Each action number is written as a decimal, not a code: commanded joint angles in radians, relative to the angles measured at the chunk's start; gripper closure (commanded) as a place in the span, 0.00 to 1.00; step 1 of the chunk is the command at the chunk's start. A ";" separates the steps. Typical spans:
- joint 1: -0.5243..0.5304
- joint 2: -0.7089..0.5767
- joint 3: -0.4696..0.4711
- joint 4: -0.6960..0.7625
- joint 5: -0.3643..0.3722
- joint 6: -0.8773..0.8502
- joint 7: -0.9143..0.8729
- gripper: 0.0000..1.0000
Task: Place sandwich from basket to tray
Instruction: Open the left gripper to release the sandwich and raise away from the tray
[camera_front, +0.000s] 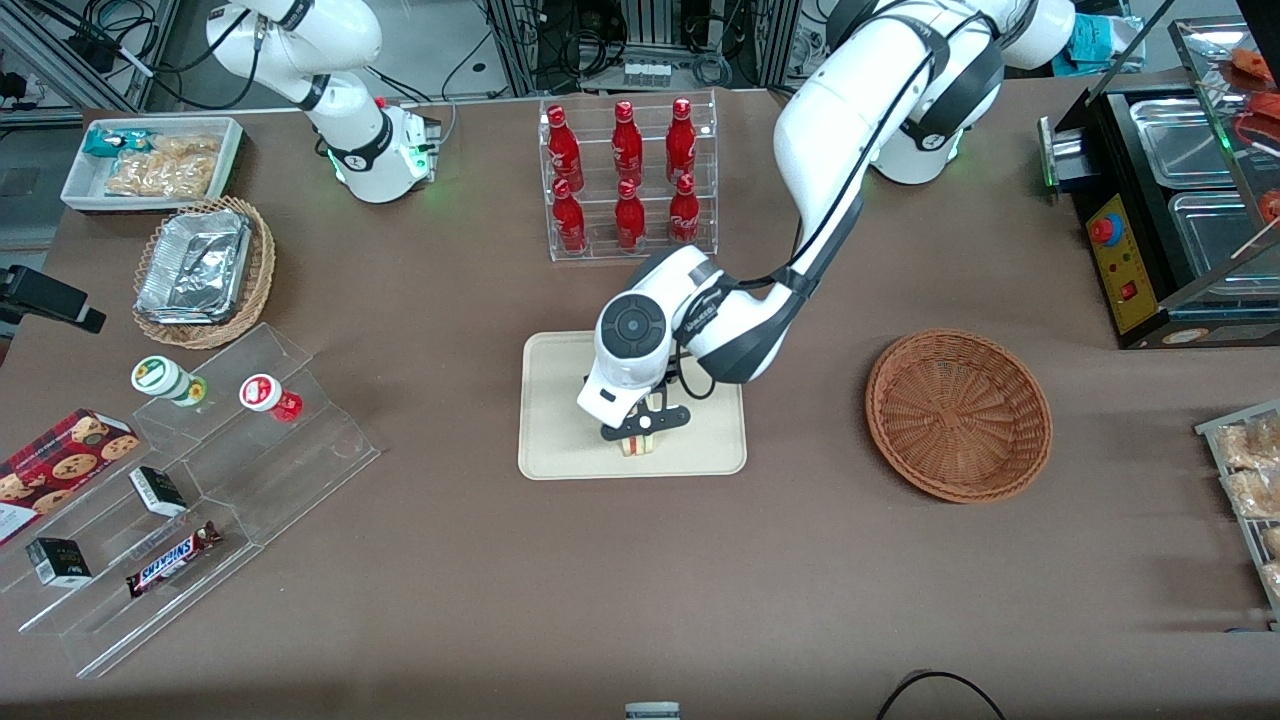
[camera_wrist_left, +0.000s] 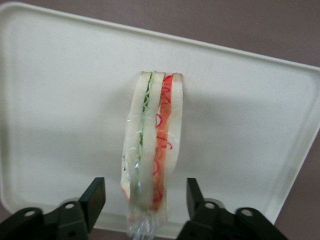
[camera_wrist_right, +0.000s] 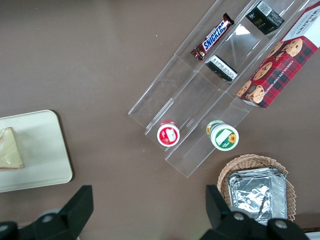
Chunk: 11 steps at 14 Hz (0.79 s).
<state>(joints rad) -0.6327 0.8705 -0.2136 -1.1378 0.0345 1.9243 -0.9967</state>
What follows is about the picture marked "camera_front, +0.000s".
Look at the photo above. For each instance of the triangle sandwich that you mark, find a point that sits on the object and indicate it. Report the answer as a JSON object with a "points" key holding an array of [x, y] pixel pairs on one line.
{"points": [[640, 447]]}

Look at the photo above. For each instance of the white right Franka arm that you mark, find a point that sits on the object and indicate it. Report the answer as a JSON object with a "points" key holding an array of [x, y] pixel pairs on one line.
{"points": [[350, 130]]}

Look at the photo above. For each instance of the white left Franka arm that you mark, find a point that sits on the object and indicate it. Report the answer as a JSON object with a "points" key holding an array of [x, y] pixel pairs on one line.
{"points": [[830, 130]]}

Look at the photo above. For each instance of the beige plastic tray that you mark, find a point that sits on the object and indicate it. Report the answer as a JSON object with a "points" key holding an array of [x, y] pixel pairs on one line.
{"points": [[560, 440]]}

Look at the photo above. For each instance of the round brown wicker basket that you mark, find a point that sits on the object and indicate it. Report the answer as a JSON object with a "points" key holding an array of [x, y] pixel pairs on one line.
{"points": [[960, 420]]}

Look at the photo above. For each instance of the small oval wicker basket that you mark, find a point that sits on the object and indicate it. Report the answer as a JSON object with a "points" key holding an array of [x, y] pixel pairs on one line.
{"points": [[255, 280]]}

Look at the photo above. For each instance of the tray with pastries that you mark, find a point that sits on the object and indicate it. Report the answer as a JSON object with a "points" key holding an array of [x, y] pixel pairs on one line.
{"points": [[1215, 432]]}

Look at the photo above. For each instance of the clear acrylic bottle rack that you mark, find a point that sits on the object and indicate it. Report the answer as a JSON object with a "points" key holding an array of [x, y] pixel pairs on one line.
{"points": [[600, 250]]}

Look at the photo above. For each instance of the red cola bottle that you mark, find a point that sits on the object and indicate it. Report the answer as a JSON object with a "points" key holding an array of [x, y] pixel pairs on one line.
{"points": [[565, 150], [569, 220], [629, 218], [627, 148], [681, 145], [684, 215]]}

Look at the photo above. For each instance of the grey device at table edge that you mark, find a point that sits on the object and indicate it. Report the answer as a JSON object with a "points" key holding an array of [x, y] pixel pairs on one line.
{"points": [[652, 712]]}

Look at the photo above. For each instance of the clear acrylic stepped display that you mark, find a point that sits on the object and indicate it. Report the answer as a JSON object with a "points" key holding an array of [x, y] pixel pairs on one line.
{"points": [[300, 470]]}

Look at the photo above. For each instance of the white power strip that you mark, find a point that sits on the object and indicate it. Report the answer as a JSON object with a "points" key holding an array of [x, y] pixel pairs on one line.
{"points": [[647, 72]]}

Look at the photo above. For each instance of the red lidded cup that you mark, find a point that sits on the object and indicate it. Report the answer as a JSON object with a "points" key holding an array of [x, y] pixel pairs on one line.
{"points": [[262, 393]]}

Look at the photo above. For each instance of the aluminium foil container stack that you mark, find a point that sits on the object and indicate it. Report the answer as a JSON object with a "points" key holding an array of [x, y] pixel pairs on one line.
{"points": [[195, 265]]}

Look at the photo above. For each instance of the green lidded cup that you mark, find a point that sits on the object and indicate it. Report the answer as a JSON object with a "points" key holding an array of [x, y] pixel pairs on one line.
{"points": [[160, 377]]}

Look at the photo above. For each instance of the small black box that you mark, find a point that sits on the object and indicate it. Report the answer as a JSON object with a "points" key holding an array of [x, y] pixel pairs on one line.
{"points": [[158, 490], [58, 562]]}

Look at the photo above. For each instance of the Snickers bar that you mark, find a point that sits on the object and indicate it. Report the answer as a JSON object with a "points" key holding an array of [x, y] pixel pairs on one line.
{"points": [[170, 560]]}

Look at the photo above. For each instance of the black food warmer yellow panel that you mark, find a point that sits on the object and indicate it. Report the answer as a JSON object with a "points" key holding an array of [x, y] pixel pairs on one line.
{"points": [[1130, 270]]}

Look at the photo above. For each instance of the clear bag of crackers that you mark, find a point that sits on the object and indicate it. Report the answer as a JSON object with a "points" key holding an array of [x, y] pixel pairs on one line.
{"points": [[185, 145], [160, 175]]}

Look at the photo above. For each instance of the red cookie box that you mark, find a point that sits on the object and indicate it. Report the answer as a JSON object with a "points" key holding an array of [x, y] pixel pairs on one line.
{"points": [[60, 465]]}

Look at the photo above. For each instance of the teal snack packet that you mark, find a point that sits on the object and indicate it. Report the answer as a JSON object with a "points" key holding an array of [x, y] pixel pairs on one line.
{"points": [[110, 142]]}

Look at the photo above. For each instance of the white rectangular snack bin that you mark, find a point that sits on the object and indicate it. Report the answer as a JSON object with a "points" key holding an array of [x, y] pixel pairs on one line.
{"points": [[80, 190]]}

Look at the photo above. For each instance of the teal bag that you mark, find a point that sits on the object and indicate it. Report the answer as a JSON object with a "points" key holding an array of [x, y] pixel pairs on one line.
{"points": [[1100, 40]]}

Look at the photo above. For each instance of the steel warmer pan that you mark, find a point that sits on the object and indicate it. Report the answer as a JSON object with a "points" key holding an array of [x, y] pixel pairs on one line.
{"points": [[1180, 140], [1215, 235]]}

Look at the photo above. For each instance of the black device on stand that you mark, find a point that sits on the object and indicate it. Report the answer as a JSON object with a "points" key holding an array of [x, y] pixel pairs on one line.
{"points": [[45, 292]]}

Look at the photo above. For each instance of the wrapped pastry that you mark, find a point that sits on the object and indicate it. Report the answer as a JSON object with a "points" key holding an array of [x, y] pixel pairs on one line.
{"points": [[1250, 445], [1255, 493]]}

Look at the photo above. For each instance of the orange fried food piece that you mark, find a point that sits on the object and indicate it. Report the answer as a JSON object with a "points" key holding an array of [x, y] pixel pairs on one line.
{"points": [[1262, 105], [1252, 63]]}

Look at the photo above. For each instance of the aluminium frame rack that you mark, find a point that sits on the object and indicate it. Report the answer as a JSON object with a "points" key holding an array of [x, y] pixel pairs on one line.
{"points": [[520, 40]]}

